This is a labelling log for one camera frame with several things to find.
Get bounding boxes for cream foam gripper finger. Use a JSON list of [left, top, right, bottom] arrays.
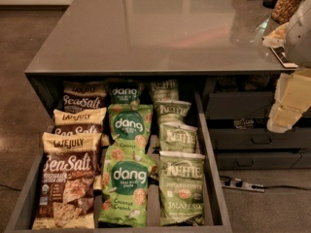
[[267, 69, 311, 133], [262, 22, 289, 48]]

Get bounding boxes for kettle jalapeno chip bag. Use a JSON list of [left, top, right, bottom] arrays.
[[158, 151, 205, 226], [150, 80, 179, 102], [155, 100, 191, 124], [159, 121, 197, 153]]

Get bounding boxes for dang coconut chip bag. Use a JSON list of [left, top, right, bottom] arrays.
[[108, 104, 154, 150], [98, 146, 157, 227]]

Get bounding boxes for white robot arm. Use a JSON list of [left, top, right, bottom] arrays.
[[262, 0, 311, 133]]

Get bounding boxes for grey upper closed drawer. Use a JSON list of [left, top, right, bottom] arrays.
[[205, 91, 274, 119]]

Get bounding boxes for grey lower closed drawer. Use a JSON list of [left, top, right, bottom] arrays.
[[216, 152, 311, 170]]

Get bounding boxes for open grey top drawer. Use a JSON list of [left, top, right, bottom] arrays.
[[4, 91, 232, 233]]

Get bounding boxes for back Dang chip bag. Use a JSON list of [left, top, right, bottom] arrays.
[[105, 78, 145, 106]]

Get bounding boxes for back Late July chip bag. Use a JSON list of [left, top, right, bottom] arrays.
[[62, 82, 107, 113]]

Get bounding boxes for late july chip bag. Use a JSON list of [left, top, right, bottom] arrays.
[[62, 82, 107, 113], [53, 108, 110, 147], [32, 133, 101, 230]]

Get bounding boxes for middle Late July chip bag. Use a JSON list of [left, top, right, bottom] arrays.
[[53, 108, 110, 147]]

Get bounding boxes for front Late July chip bag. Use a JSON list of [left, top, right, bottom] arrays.
[[32, 133, 101, 230]]

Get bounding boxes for black white fiducial marker tile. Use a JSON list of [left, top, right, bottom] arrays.
[[271, 47, 297, 69]]

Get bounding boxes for glass jar of nuts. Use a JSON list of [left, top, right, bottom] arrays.
[[271, 0, 302, 24]]

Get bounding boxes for white power strip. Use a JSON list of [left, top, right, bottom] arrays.
[[221, 178, 265, 193]]

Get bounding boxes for black power cable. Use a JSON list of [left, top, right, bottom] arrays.
[[262, 184, 311, 191]]

